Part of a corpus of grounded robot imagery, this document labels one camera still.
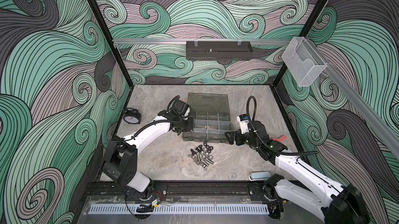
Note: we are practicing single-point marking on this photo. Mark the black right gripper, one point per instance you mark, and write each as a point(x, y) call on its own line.
point(238, 134)

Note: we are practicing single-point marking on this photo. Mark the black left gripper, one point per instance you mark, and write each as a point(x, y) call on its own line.
point(189, 127)

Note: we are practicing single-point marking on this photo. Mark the black corner frame post right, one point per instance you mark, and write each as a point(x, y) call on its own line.
point(304, 32)

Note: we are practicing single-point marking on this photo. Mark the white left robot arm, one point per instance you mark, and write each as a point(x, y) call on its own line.
point(120, 160)

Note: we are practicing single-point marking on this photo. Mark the black perforated wall tray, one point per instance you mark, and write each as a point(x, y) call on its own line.
point(219, 51)

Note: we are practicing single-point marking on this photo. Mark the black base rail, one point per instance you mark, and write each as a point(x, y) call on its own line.
point(171, 191)

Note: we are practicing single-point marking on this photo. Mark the pile of screws and nuts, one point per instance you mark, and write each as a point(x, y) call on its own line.
point(202, 156)

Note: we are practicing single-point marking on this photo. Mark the black alarm clock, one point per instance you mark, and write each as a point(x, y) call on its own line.
point(132, 116)

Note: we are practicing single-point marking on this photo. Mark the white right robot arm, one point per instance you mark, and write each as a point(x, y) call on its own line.
point(328, 200)

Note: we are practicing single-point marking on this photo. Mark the white slotted cable duct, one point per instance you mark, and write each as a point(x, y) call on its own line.
point(164, 209)

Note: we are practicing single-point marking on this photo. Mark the red plastic scoop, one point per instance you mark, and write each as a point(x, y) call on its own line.
point(280, 139)

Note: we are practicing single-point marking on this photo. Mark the aluminium rail back wall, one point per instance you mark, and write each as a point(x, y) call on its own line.
point(182, 41)

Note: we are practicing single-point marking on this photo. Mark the clear acrylic wall holder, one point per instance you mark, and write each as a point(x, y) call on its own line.
point(304, 61)

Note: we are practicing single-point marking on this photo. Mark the aluminium rail wall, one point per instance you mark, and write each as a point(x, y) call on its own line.
point(182, 41)
point(343, 73)

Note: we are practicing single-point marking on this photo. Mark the pale blue rectangular case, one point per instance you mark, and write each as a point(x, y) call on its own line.
point(258, 176)

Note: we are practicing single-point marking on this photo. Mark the black corner frame post left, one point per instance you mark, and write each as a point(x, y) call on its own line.
point(108, 37)

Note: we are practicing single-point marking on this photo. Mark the smoky clear compartment organizer box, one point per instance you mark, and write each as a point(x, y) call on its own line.
point(211, 118)

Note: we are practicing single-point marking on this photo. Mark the aluminium rail right wall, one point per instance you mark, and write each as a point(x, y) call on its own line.
point(343, 73)

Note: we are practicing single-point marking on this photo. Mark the black corner frame post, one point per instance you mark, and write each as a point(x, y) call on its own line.
point(304, 32)
point(108, 37)

